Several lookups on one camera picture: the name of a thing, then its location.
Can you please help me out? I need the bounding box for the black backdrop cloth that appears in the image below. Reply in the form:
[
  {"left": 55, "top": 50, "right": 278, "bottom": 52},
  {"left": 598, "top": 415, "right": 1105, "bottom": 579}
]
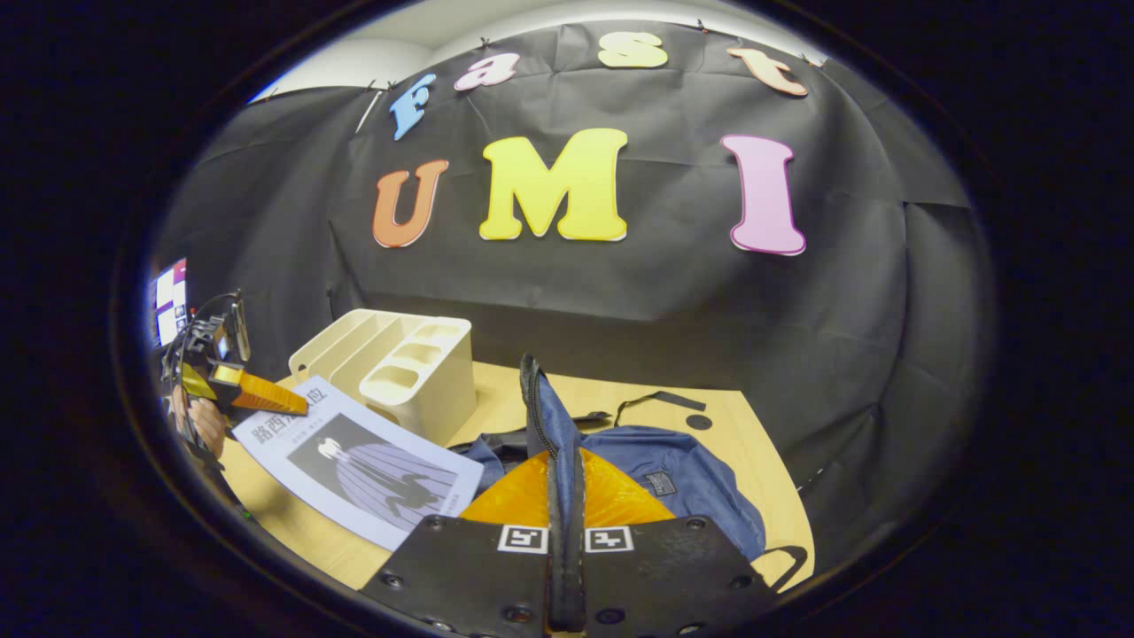
[{"left": 151, "top": 22, "right": 998, "bottom": 568}]

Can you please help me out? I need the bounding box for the blue schoolbag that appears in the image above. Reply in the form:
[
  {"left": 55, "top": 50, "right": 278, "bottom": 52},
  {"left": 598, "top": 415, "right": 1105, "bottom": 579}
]
[{"left": 447, "top": 354, "right": 809, "bottom": 593}]

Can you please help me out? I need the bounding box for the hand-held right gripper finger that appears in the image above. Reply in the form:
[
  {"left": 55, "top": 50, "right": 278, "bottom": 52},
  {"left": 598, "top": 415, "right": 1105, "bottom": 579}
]
[
  {"left": 359, "top": 450, "right": 568, "bottom": 638},
  {"left": 567, "top": 447, "right": 781, "bottom": 638}
]

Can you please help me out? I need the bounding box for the lavender illustrated book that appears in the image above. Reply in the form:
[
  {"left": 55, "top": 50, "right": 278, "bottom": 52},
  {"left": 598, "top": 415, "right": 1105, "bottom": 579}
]
[{"left": 232, "top": 376, "right": 485, "bottom": 552}]

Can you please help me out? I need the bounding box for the computer monitor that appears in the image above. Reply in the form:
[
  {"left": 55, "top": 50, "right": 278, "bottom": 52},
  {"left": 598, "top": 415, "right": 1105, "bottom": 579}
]
[{"left": 152, "top": 257, "right": 190, "bottom": 348}]

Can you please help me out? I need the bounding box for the white plastic bookshelf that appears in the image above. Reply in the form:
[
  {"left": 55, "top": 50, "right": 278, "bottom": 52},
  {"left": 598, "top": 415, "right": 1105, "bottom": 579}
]
[{"left": 289, "top": 308, "right": 478, "bottom": 447}]

